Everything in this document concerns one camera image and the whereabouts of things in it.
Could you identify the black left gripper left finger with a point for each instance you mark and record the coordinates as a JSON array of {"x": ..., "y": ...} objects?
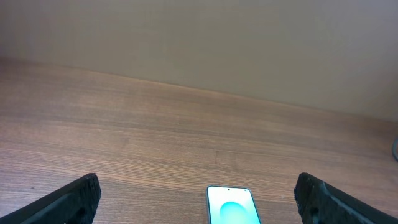
[{"x": 75, "y": 202}]

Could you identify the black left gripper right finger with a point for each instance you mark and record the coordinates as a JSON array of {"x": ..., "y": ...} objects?
[{"x": 321, "y": 203}]

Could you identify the turquoise screen smartphone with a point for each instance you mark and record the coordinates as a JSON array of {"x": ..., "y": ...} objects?
[{"x": 231, "y": 205}]

